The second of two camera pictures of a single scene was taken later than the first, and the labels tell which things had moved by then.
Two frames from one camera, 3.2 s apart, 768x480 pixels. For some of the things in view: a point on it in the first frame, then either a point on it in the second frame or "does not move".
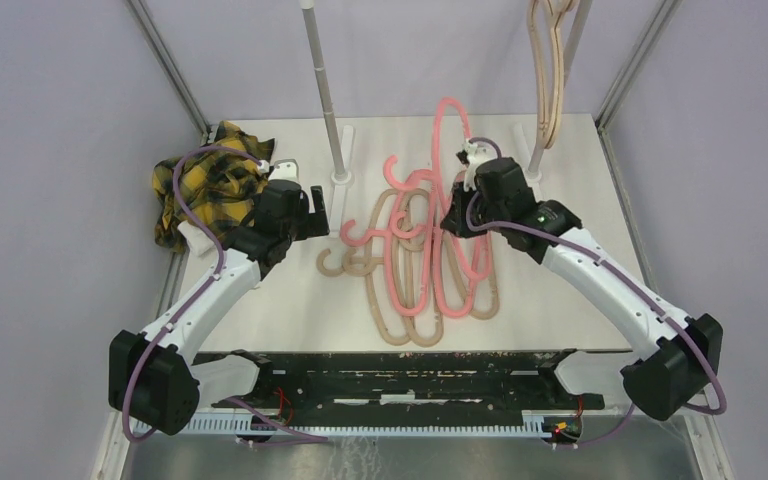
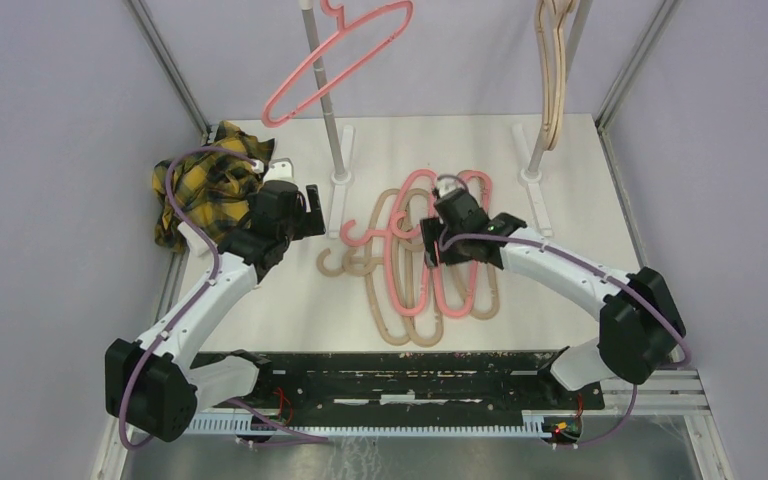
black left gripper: [314, 224] does not move
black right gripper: [455, 220] to [431, 227]
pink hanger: [433, 231] does not move
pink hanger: [387, 235] does not move
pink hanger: [434, 175] to [341, 17]
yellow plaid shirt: [214, 186] does not move
